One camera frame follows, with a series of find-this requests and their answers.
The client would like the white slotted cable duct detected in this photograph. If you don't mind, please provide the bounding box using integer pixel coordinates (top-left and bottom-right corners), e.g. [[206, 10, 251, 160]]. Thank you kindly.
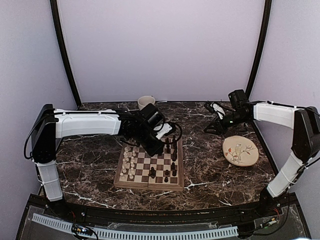
[[31, 213, 239, 240]]

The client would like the wooden chess board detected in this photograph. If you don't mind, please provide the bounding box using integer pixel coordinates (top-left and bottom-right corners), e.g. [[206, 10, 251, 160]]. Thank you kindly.
[[113, 139, 185, 191]]

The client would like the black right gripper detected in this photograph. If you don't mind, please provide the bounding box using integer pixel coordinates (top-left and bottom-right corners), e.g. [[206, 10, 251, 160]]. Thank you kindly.
[[204, 110, 250, 136]]

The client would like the black corner frame post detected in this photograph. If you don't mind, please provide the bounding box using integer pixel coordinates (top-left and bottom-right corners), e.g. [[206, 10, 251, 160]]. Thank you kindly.
[[245, 0, 273, 98], [49, 0, 82, 108]]

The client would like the black corner frame post right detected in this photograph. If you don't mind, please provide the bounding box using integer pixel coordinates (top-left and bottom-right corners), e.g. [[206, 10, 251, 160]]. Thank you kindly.
[[245, 0, 273, 98]]

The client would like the black front rail base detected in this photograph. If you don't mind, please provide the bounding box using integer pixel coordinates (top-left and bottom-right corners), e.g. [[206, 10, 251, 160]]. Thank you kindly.
[[23, 192, 301, 229]]

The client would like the ceramic bird pattern plate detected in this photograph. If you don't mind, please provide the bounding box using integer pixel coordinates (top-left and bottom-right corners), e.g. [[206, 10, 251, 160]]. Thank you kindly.
[[222, 135, 259, 167]]

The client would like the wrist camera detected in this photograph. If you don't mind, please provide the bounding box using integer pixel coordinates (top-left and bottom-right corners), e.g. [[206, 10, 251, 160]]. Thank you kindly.
[[140, 103, 164, 128], [228, 89, 249, 110]]

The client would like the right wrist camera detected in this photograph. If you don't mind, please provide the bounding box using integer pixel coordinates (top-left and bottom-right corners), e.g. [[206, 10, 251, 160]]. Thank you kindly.
[[228, 89, 249, 110]]

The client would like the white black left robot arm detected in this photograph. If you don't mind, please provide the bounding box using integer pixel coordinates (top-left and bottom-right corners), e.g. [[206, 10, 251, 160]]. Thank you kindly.
[[23, 103, 172, 218]]

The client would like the ceramic coral pattern mug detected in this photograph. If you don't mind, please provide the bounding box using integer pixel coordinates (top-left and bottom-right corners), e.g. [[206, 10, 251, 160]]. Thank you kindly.
[[137, 95, 156, 110]]

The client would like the black corner frame post left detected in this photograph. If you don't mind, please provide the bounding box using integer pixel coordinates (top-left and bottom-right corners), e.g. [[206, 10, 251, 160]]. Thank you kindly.
[[49, 0, 82, 108]]

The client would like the white chess pieces row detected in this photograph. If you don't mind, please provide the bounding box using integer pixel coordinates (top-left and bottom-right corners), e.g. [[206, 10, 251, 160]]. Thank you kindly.
[[119, 146, 139, 182]]

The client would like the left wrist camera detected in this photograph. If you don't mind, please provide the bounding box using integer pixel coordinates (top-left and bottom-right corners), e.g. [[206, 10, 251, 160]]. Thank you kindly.
[[140, 103, 164, 128]]

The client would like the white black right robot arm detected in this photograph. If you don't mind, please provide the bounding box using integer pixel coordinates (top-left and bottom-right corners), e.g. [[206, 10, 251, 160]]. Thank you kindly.
[[204, 101, 320, 199]]

